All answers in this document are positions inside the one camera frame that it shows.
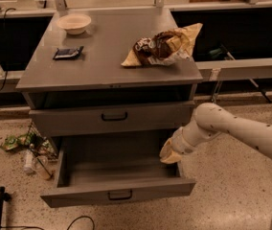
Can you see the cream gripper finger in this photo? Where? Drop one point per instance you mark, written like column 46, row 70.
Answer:
column 166, row 150
column 176, row 157

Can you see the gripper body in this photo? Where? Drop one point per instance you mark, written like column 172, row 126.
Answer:
column 183, row 143

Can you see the grey drawer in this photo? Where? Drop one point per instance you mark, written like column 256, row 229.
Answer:
column 111, row 118
column 115, row 168

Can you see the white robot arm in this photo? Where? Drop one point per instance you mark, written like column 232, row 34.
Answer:
column 207, row 121

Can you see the grey top drawer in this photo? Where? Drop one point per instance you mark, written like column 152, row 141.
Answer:
column 111, row 118

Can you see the grey drawer cabinet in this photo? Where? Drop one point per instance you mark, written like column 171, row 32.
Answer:
column 96, row 77

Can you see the brown yellow chip bag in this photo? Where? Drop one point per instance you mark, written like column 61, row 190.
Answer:
column 165, row 48

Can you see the clear plastic cup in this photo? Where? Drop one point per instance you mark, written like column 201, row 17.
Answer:
column 40, row 166

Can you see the green snack bag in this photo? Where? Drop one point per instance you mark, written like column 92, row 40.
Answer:
column 14, row 142

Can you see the white plastic bottle on floor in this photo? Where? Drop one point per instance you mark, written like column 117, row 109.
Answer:
column 28, row 159

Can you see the dark blue snack packet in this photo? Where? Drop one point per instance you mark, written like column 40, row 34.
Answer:
column 67, row 53

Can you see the beige paper bowl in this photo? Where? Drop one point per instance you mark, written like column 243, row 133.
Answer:
column 74, row 24

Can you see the green object behind rail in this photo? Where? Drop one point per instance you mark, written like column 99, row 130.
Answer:
column 216, row 54

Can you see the grey metal rail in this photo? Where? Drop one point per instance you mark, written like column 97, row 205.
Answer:
column 234, row 70

